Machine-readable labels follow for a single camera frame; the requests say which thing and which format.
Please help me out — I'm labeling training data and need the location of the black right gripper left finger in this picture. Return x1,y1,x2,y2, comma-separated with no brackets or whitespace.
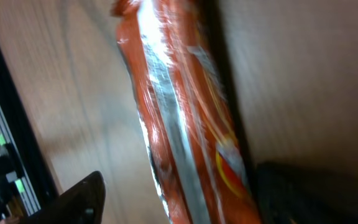
0,171,106,224

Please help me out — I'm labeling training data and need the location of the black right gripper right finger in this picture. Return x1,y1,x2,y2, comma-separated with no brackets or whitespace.
256,162,358,224

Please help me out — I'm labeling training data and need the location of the orange brown snack bar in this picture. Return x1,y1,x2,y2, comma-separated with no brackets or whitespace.
111,0,261,223

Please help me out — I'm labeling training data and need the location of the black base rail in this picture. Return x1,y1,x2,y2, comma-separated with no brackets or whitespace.
0,49,58,217

